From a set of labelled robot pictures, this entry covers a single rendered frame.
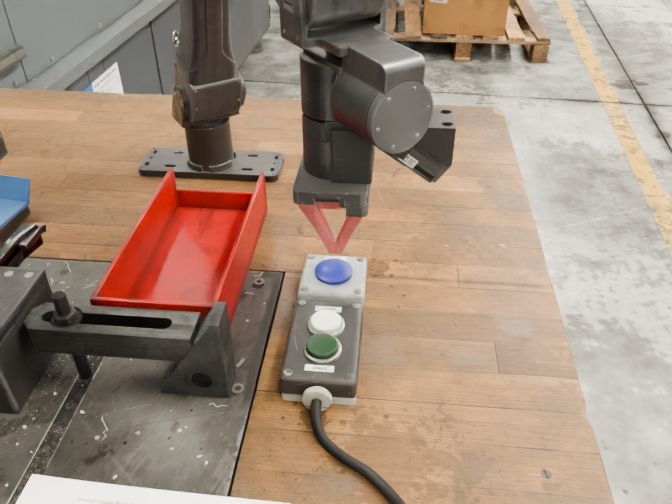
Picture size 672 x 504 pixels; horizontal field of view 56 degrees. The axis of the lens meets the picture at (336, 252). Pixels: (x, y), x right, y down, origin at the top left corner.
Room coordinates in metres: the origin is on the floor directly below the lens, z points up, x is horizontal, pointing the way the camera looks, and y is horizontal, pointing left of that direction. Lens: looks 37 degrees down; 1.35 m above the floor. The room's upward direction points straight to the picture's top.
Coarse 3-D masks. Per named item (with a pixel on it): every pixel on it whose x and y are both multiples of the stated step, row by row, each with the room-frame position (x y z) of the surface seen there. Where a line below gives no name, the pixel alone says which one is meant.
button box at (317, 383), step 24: (312, 312) 0.46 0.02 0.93; (336, 312) 0.46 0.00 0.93; (360, 312) 0.46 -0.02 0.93; (336, 336) 0.42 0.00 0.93; (360, 336) 0.43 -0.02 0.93; (288, 360) 0.39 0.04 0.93; (312, 360) 0.39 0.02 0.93; (336, 360) 0.39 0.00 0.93; (288, 384) 0.37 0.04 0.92; (312, 384) 0.37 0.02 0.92; (336, 384) 0.37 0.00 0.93; (312, 408) 0.35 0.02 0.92; (336, 456) 0.31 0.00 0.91; (384, 480) 0.29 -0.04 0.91
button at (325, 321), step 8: (320, 312) 0.45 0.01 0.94; (328, 312) 0.45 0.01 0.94; (312, 320) 0.44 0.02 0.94; (320, 320) 0.44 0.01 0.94; (328, 320) 0.44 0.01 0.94; (336, 320) 0.44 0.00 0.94; (312, 328) 0.43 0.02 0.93; (320, 328) 0.43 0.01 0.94; (328, 328) 0.43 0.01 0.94; (336, 328) 0.43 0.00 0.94
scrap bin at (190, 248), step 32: (160, 192) 0.64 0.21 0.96; (192, 192) 0.68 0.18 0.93; (224, 192) 0.68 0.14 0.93; (256, 192) 0.63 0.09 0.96; (160, 224) 0.62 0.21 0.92; (192, 224) 0.64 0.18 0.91; (224, 224) 0.64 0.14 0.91; (256, 224) 0.61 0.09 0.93; (128, 256) 0.52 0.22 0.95; (160, 256) 0.58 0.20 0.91; (192, 256) 0.58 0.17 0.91; (224, 256) 0.58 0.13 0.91; (96, 288) 0.46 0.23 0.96; (128, 288) 0.51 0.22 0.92; (160, 288) 0.52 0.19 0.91; (192, 288) 0.52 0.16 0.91; (224, 288) 0.46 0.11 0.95
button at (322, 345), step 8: (312, 336) 0.41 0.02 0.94; (320, 336) 0.41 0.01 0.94; (328, 336) 0.41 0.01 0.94; (312, 344) 0.40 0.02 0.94; (320, 344) 0.40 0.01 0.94; (328, 344) 0.40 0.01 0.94; (336, 344) 0.40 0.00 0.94; (312, 352) 0.39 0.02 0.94; (320, 352) 0.39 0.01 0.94; (328, 352) 0.39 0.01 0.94; (336, 352) 0.40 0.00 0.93
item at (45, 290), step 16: (48, 288) 0.45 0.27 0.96; (32, 304) 0.42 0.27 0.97; (16, 320) 0.40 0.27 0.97; (16, 336) 0.39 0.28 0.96; (0, 352) 0.37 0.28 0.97; (16, 352) 0.38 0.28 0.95; (32, 352) 0.40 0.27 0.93; (0, 368) 0.36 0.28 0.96; (16, 368) 0.37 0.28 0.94; (32, 368) 0.39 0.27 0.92; (0, 384) 0.36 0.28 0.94; (16, 384) 0.37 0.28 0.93; (32, 384) 0.38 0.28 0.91; (0, 400) 0.36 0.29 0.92; (16, 400) 0.36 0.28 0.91
